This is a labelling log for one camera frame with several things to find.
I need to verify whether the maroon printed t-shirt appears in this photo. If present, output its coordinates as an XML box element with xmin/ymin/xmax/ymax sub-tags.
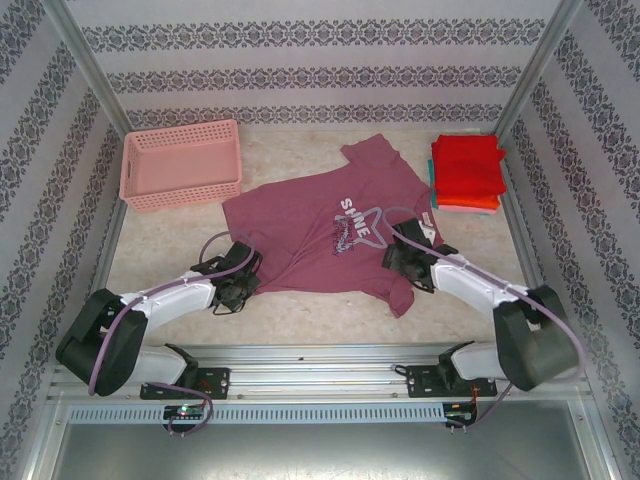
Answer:
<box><xmin>221</xmin><ymin>133</ymin><xmax>459</xmax><ymax>320</ymax></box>

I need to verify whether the pink plastic basket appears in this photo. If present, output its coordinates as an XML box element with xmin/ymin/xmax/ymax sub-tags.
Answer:
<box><xmin>119</xmin><ymin>119</ymin><xmax>245</xmax><ymax>214</ymax></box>

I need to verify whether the pink folded t-shirt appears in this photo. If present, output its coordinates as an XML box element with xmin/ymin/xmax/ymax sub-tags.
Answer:
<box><xmin>435</xmin><ymin>204</ymin><xmax>499</xmax><ymax>217</ymax></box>

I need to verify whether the orange folded t-shirt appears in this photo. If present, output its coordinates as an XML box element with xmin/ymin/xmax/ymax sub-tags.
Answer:
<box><xmin>433</xmin><ymin>192</ymin><xmax>501</xmax><ymax>211</ymax></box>

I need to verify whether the red folded t-shirt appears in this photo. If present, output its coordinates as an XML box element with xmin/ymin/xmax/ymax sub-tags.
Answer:
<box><xmin>430</xmin><ymin>133</ymin><xmax>507</xmax><ymax>201</ymax></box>

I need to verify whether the grey metal sheet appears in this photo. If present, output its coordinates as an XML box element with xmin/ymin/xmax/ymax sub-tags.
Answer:
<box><xmin>29</xmin><ymin>394</ymin><xmax>614</xmax><ymax>480</ymax></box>

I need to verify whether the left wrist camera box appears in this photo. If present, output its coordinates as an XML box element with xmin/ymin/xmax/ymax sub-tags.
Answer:
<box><xmin>222</xmin><ymin>241</ymin><xmax>264</xmax><ymax>279</ymax></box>

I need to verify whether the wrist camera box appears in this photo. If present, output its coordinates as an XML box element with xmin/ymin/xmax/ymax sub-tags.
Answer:
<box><xmin>392</xmin><ymin>213</ymin><xmax>439</xmax><ymax>250</ymax></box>
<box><xmin>222</xmin><ymin>241</ymin><xmax>264</xmax><ymax>279</ymax></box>

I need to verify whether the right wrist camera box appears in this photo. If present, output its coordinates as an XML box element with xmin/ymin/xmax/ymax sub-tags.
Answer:
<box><xmin>392</xmin><ymin>213</ymin><xmax>439</xmax><ymax>250</ymax></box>

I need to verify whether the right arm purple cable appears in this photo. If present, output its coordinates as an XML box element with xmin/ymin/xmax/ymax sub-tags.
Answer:
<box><xmin>379</xmin><ymin>205</ymin><xmax>587</xmax><ymax>435</ymax></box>

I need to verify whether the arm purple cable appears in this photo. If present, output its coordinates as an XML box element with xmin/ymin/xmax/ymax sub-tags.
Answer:
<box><xmin>379</xmin><ymin>205</ymin><xmax>587</xmax><ymax>435</ymax></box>
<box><xmin>87</xmin><ymin>230</ymin><xmax>259</xmax><ymax>435</ymax></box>

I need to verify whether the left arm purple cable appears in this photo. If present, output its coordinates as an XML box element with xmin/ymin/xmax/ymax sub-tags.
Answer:
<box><xmin>87</xmin><ymin>230</ymin><xmax>259</xmax><ymax>435</ymax></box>

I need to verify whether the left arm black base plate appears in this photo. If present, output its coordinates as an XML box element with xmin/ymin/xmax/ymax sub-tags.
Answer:
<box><xmin>138</xmin><ymin>367</ymin><xmax>232</xmax><ymax>401</ymax></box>

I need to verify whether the aluminium mounting rail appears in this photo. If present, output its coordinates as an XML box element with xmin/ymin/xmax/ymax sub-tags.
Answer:
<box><xmin>47</xmin><ymin>342</ymin><xmax>594</xmax><ymax>401</ymax></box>

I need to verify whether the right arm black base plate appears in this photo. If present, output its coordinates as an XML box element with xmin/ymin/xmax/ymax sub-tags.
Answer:
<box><xmin>404</xmin><ymin>363</ymin><xmax>499</xmax><ymax>400</ymax></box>

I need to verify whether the aluminium side rail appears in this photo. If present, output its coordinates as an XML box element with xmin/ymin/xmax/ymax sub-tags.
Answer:
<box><xmin>499</xmin><ymin>144</ymin><xmax>571</xmax><ymax>359</ymax></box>
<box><xmin>67</xmin><ymin>142</ymin><xmax>144</xmax><ymax>364</ymax></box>

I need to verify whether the grey slotted cable duct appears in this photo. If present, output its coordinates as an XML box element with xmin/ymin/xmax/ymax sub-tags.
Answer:
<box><xmin>67</xmin><ymin>403</ymin><xmax>446</xmax><ymax>424</ymax></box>

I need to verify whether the aluminium frame post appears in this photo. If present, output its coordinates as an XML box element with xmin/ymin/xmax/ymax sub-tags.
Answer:
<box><xmin>494</xmin><ymin>0</ymin><xmax>586</xmax><ymax>146</ymax></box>
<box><xmin>39</xmin><ymin>0</ymin><xmax>144</xmax><ymax>154</ymax></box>

